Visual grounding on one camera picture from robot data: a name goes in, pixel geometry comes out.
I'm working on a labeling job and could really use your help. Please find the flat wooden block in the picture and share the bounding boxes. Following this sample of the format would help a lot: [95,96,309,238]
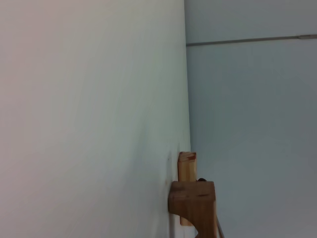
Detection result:
[177,151,198,228]

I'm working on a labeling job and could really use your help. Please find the arched wooden block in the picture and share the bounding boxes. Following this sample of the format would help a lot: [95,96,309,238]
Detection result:
[168,180,216,238]

